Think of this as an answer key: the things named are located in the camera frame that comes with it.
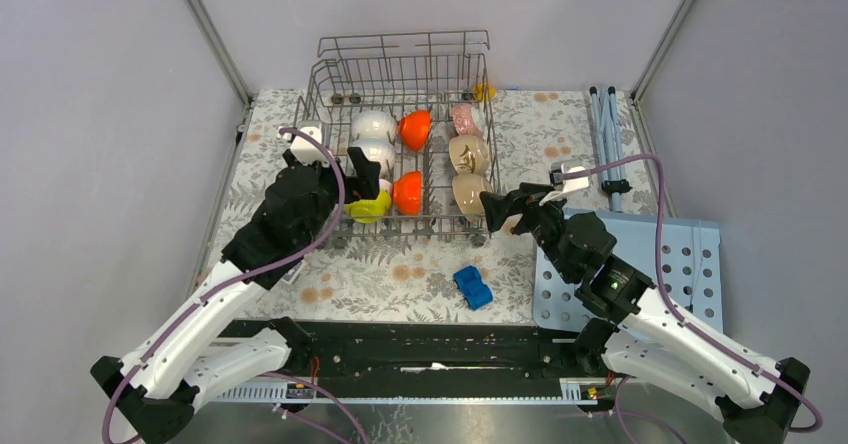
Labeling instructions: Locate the orange bowl front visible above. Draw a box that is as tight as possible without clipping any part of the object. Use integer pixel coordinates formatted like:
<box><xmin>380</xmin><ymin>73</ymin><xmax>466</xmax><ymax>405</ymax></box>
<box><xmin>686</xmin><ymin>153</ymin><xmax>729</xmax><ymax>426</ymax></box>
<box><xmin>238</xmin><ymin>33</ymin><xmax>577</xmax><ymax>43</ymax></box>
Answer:
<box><xmin>392</xmin><ymin>171</ymin><xmax>423</xmax><ymax>216</ymax></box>

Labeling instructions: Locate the orange bowl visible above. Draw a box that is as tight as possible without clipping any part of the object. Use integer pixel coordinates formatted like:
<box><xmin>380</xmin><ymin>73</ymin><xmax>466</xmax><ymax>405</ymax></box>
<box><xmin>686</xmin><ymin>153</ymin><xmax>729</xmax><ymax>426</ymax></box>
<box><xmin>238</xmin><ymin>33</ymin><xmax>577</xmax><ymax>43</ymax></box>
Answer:
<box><xmin>398</xmin><ymin>110</ymin><xmax>432</xmax><ymax>152</ymax></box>
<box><xmin>392</xmin><ymin>171</ymin><xmax>423</xmax><ymax>216</ymax></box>

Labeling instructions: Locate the yellow rubber duck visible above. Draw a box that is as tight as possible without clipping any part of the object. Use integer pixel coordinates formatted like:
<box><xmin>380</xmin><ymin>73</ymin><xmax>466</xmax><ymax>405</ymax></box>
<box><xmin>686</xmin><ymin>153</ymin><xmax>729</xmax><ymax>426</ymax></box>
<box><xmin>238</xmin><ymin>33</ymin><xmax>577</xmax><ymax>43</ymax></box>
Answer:
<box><xmin>472</xmin><ymin>82</ymin><xmax>496</xmax><ymax>102</ymax></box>

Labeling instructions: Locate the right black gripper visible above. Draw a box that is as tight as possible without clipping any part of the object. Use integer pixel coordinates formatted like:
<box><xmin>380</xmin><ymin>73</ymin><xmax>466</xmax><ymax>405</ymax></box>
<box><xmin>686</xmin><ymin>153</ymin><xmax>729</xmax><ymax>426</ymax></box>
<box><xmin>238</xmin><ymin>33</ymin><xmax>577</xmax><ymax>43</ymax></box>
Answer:
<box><xmin>478</xmin><ymin>182</ymin><xmax>576</xmax><ymax>281</ymax></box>

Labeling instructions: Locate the light blue perforated board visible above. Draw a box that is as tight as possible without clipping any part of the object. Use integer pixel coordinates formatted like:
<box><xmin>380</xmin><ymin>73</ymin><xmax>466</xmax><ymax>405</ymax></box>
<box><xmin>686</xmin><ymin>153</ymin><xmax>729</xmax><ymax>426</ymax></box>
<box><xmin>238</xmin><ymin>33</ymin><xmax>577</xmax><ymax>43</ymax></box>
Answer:
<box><xmin>532</xmin><ymin>211</ymin><xmax>724</xmax><ymax>332</ymax></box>

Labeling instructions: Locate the yellow-green bowl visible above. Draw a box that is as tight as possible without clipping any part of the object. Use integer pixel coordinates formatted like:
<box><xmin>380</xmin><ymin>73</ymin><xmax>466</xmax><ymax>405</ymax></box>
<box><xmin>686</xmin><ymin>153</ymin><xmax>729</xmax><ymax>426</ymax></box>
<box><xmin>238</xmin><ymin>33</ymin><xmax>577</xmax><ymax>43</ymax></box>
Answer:
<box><xmin>344</xmin><ymin>190</ymin><xmax>392</xmax><ymax>224</ymax></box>

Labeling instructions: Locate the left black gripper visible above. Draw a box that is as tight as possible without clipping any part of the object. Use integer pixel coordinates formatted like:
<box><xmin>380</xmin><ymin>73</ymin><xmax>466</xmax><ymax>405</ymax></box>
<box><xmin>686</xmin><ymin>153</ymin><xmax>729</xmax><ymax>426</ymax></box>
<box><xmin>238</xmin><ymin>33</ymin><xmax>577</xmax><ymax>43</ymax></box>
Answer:
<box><xmin>285</xmin><ymin>146</ymin><xmax>381</xmax><ymax>246</ymax></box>

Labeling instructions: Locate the plain beige bowl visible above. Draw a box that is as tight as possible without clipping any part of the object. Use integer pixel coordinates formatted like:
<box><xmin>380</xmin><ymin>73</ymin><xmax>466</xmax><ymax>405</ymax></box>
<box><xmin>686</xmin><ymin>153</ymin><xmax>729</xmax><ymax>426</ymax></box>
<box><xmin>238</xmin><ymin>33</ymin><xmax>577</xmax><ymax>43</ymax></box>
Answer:
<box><xmin>451</xmin><ymin>174</ymin><xmax>494</xmax><ymax>222</ymax></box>

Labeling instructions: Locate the purple cable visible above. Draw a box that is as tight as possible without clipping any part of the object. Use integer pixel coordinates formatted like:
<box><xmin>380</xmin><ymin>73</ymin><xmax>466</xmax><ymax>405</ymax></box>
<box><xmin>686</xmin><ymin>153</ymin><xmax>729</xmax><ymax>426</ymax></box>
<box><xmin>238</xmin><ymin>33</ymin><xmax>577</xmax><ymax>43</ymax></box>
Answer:
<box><xmin>563</xmin><ymin>154</ymin><xmax>824</xmax><ymax>434</ymax></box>
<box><xmin>100</xmin><ymin>126</ymin><xmax>348</xmax><ymax>444</ymax></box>

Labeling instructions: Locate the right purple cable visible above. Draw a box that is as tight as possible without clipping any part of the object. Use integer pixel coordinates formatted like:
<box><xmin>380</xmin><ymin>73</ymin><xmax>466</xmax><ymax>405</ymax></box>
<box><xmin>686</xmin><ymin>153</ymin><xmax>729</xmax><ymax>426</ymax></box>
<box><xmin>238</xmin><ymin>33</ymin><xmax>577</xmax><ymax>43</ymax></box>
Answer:
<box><xmin>563</xmin><ymin>154</ymin><xmax>824</xmax><ymax>434</ymax></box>

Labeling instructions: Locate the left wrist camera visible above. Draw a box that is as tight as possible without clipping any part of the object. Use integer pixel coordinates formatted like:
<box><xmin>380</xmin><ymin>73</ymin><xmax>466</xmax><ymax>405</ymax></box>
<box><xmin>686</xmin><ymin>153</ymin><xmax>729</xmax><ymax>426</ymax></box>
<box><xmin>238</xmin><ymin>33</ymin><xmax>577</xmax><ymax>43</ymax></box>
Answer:
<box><xmin>279</xmin><ymin>120</ymin><xmax>329</xmax><ymax>167</ymax></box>

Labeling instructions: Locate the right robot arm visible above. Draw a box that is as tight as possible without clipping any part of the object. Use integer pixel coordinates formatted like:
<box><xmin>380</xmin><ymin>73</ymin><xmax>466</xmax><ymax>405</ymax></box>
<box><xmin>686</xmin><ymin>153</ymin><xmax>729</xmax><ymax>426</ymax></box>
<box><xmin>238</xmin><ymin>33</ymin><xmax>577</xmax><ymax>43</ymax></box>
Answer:
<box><xmin>480</xmin><ymin>183</ymin><xmax>810</xmax><ymax>443</ymax></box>

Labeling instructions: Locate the white ribbed bowl middle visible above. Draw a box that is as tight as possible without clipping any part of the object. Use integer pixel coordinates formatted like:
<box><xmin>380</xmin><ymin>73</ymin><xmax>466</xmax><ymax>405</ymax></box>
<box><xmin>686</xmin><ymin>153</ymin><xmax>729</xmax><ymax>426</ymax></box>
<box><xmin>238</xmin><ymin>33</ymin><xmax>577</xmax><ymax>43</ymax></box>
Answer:
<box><xmin>348</xmin><ymin>137</ymin><xmax>396</xmax><ymax>178</ymax></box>

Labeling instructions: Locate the beige bowl with leaf pattern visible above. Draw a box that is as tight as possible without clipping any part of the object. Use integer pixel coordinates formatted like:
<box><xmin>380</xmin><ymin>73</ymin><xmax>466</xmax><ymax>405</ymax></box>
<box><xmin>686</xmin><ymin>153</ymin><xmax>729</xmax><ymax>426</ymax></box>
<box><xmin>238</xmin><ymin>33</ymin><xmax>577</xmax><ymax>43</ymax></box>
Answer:
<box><xmin>448</xmin><ymin>135</ymin><xmax>492</xmax><ymax>176</ymax></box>

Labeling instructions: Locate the pink patterned bowl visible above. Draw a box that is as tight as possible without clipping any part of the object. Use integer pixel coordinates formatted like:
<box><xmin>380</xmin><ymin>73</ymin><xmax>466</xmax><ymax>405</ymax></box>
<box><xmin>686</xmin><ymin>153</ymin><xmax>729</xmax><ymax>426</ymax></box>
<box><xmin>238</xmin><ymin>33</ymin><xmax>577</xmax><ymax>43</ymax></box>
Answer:
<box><xmin>451</xmin><ymin>103</ymin><xmax>485</xmax><ymax>138</ymax></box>

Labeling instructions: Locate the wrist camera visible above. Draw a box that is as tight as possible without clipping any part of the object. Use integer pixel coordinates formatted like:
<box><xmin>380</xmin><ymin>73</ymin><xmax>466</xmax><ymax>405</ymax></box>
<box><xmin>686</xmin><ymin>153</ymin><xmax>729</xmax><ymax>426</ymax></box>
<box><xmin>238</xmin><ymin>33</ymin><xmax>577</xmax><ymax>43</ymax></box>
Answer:
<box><xmin>549</xmin><ymin>161</ymin><xmax>590</xmax><ymax>198</ymax></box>
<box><xmin>279</xmin><ymin>120</ymin><xmax>329</xmax><ymax>167</ymax></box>

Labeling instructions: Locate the orange bowl rear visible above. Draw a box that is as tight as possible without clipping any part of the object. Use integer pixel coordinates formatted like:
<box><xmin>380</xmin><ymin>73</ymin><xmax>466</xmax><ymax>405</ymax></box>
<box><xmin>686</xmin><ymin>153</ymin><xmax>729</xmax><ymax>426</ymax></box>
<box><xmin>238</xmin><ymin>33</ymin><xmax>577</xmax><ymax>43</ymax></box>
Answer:
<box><xmin>398</xmin><ymin>110</ymin><xmax>432</xmax><ymax>152</ymax></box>

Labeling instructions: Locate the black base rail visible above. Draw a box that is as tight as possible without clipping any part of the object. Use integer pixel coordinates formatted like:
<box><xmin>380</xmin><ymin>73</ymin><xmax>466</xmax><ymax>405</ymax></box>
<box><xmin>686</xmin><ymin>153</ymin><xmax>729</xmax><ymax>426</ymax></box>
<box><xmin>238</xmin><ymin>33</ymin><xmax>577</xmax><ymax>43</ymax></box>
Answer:
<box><xmin>221</xmin><ymin>317</ymin><xmax>612</xmax><ymax>401</ymax></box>

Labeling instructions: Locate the blue toy car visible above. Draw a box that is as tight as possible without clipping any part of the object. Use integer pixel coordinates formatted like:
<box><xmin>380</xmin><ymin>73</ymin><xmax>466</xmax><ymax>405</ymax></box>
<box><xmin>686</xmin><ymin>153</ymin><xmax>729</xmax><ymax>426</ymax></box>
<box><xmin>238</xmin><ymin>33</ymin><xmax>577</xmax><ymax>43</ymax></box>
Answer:
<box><xmin>453</xmin><ymin>266</ymin><xmax>494</xmax><ymax>311</ymax></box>

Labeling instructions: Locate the white ribbed bowl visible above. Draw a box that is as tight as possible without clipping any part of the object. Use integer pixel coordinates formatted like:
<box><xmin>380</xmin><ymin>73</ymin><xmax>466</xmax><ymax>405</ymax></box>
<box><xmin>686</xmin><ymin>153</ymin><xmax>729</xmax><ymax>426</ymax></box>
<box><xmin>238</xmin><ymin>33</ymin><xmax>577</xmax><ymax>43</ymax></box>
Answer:
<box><xmin>350</xmin><ymin>110</ymin><xmax>398</xmax><ymax>143</ymax></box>
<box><xmin>348</xmin><ymin>137</ymin><xmax>396</xmax><ymax>178</ymax></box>

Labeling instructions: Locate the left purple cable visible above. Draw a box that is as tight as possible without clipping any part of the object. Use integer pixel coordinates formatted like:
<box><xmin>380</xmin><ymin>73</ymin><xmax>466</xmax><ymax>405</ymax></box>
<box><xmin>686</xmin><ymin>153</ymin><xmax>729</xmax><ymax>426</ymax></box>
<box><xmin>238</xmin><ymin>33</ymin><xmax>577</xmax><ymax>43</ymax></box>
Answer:
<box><xmin>100</xmin><ymin>126</ymin><xmax>348</xmax><ymax>444</ymax></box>

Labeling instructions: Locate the white ribbed bowl rear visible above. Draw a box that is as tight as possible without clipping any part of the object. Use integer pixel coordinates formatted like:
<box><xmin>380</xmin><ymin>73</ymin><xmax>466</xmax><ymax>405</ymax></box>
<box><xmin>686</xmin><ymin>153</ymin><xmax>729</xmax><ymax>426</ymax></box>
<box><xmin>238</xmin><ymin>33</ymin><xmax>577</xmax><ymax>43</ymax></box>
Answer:
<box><xmin>350</xmin><ymin>110</ymin><xmax>398</xmax><ymax>143</ymax></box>

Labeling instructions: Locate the blue folded metal stand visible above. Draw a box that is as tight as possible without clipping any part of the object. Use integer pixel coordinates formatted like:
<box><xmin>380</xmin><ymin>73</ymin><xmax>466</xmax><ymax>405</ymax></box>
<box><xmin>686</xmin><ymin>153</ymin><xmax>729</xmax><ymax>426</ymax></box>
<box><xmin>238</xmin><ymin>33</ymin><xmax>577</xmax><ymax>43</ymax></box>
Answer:
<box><xmin>589</xmin><ymin>86</ymin><xmax>632</xmax><ymax>213</ymax></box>

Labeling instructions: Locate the grey wire dish rack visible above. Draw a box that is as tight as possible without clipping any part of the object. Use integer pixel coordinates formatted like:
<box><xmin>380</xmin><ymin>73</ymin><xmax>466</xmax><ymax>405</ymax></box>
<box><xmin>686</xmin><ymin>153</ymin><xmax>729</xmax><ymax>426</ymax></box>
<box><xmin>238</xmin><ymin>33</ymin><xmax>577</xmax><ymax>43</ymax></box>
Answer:
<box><xmin>295</xmin><ymin>29</ymin><xmax>500</xmax><ymax>249</ymax></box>

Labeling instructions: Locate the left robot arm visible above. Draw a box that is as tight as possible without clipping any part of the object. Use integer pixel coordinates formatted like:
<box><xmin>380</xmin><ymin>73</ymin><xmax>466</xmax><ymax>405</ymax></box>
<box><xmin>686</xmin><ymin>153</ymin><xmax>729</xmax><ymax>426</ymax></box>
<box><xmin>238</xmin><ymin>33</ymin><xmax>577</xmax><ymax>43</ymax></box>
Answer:
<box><xmin>91</xmin><ymin>147</ymin><xmax>381</xmax><ymax>443</ymax></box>

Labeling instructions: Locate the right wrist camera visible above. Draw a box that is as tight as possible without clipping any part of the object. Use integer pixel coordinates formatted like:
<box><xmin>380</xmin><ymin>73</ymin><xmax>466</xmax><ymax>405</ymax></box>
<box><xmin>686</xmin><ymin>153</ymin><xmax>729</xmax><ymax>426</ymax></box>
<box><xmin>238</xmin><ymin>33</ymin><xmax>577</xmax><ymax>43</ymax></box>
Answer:
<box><xmin>549</xmin><ymin>161</ymin><xmax>590</xmax><ymax>198</ymax></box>

